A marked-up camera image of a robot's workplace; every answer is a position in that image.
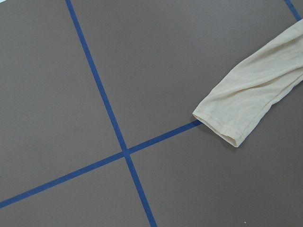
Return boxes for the beige long-sleeve graphic shirt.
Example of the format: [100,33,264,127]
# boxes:
[193,20,303,148]

